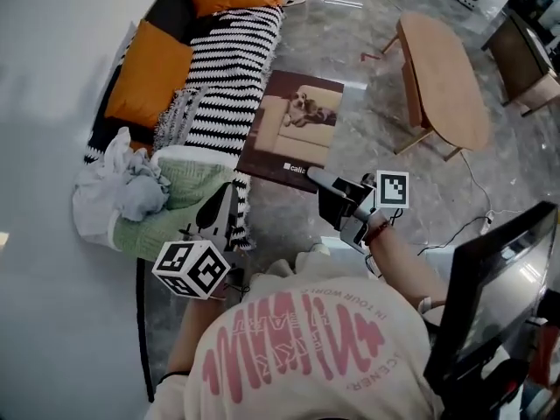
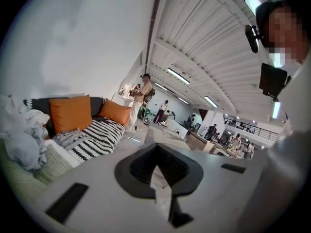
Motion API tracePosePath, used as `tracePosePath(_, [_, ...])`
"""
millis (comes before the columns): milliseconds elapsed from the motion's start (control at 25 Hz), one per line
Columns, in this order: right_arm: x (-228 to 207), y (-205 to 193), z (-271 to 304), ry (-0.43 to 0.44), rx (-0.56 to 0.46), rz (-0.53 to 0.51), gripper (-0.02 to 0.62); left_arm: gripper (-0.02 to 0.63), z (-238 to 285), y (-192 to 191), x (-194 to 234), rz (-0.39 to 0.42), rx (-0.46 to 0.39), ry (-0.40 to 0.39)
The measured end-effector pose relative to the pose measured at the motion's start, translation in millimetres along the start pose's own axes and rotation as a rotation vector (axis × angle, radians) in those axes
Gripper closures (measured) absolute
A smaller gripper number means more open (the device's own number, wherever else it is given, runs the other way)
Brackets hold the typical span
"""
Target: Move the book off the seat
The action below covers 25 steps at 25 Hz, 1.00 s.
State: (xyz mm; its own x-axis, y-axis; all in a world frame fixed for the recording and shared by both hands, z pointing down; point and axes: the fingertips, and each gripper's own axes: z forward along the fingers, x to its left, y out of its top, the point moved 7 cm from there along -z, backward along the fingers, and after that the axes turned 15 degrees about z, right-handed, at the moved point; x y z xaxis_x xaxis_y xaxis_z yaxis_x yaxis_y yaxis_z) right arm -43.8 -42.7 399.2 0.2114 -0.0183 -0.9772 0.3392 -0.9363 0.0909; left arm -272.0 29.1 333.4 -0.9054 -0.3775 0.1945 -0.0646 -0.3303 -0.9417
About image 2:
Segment black chest monitor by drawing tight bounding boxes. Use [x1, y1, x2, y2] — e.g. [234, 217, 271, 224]
[259, 62, 292, 101]

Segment white table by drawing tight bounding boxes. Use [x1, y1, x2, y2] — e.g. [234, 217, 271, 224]
[111, 91, 135, 110]

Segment pale green knit blanket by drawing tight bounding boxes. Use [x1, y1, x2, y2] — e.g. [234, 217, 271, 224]
[0, 139, 75, 201]

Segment orange cushion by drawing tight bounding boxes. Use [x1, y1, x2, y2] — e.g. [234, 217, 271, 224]
[48, 95, 93, 137]
[98, 98, 132, 127]

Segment person's cream printed shirt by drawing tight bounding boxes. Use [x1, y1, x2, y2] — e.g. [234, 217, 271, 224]
[234, 57, 311, 233]

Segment black white striped blanket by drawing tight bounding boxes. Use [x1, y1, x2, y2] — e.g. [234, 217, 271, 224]
[23, 98, 126, 166]

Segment ceiling light tubes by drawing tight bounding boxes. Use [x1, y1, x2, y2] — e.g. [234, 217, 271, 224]
[154, 0, 281, 120]

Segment person's face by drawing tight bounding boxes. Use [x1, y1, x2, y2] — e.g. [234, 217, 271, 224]
[255, 0, 311, 65]

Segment black head camera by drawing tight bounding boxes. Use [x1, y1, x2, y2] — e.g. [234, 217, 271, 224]
[244, 24, 262, 54]

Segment white crumpled cloth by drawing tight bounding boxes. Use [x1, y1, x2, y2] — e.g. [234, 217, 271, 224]
[0, 95, 51, 171]

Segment white counter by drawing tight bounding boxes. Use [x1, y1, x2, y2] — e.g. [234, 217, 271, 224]
[148, 119, 189, 143]

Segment brown wooden cabinet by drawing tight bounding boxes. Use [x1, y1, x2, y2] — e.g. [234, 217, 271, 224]
[187, 130, 210, 152]

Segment grey fringed throw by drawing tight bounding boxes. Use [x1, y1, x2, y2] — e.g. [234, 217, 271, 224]
[52, 127, 90, 150]

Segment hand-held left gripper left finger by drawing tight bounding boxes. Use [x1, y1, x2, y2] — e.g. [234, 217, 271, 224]
[29, 143, 173, 233]

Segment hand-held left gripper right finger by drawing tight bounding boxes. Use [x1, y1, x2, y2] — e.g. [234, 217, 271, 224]
[158, 144, 264, 233]

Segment black balcony railing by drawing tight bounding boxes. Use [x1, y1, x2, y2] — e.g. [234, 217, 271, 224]
[223, 116, 279, 140]

